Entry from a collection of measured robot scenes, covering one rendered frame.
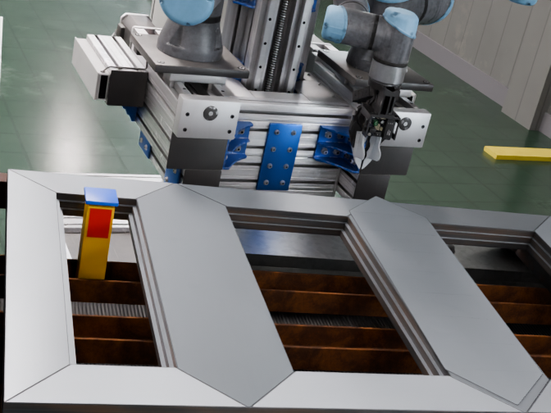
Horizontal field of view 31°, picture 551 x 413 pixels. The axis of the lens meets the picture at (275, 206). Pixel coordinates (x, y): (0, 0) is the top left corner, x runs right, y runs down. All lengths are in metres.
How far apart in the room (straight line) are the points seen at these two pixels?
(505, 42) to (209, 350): 5.11
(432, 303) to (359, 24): 0.62
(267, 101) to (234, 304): 0.82
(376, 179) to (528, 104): 3.69
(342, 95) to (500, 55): 4.02
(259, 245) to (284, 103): 0.36
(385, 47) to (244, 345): 0.80
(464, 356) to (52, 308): 0.68
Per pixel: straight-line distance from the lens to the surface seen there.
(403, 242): 2.00
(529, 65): 6.10
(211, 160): 2.23
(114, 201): 1.84
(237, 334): 1.56
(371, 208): 2.12
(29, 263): 1.67
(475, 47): 6.69
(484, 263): 2.45
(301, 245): 2.29
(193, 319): 1.58
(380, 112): 2.10
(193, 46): 2.22
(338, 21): 2.07
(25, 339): 1.48
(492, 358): 1.70
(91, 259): 1.90
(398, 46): 2.08
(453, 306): 1.82
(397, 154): 2.43
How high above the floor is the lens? 1.68
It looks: 24 degrees down
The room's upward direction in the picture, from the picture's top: 13 degrees clockwise
